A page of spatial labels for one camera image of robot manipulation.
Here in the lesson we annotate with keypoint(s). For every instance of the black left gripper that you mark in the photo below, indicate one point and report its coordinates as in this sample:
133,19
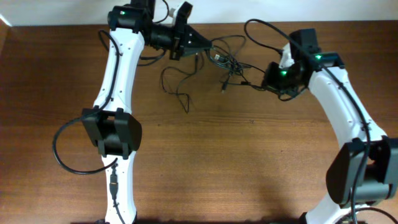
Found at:
178,42

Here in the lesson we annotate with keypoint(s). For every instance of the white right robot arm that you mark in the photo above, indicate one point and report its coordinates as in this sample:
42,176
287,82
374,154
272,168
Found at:
364,172

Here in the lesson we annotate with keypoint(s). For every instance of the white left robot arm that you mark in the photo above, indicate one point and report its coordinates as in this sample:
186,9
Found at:
110,124

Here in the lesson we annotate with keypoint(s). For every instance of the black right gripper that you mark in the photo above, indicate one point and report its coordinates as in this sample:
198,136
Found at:
272,81

